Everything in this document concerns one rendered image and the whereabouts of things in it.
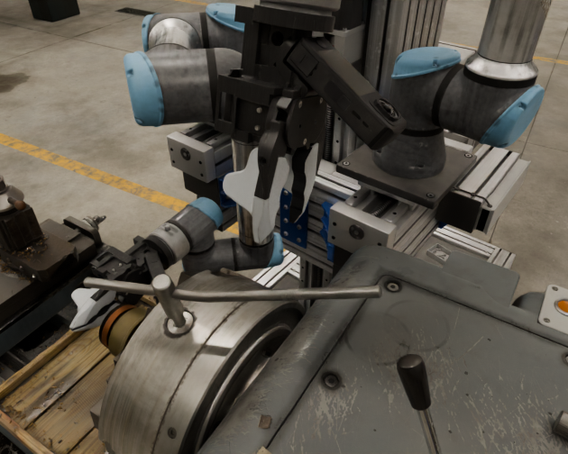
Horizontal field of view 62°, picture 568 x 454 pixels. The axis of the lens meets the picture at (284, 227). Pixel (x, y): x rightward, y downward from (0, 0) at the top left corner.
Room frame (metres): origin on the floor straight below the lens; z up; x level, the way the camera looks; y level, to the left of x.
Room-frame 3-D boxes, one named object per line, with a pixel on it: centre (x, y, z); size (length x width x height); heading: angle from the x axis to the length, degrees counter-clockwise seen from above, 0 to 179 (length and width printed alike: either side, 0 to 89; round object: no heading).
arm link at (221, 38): (1.19, 0.13, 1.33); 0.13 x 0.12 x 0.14; 100
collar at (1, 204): (0.79, 0.57, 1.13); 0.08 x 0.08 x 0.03
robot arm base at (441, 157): (0.88, -0.27, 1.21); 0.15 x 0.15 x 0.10
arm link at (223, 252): (0.77, 0.17, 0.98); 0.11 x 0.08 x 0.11; 100
